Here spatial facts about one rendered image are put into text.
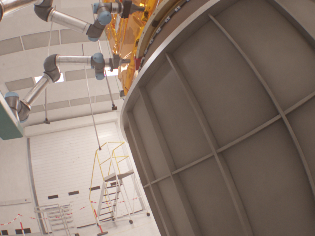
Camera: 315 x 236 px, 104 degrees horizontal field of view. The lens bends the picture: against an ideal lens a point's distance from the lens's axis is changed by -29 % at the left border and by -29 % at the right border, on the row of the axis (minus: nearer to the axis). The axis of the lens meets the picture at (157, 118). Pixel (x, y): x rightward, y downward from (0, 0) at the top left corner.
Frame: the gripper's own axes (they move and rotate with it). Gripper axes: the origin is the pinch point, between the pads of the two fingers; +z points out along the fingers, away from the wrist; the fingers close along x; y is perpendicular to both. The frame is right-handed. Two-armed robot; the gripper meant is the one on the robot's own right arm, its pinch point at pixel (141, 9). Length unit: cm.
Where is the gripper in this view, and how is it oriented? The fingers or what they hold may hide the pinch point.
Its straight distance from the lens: 122.2
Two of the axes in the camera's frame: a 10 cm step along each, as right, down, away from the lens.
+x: 2.9, -4.7, -8.3
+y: 3.4, 8.6, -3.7
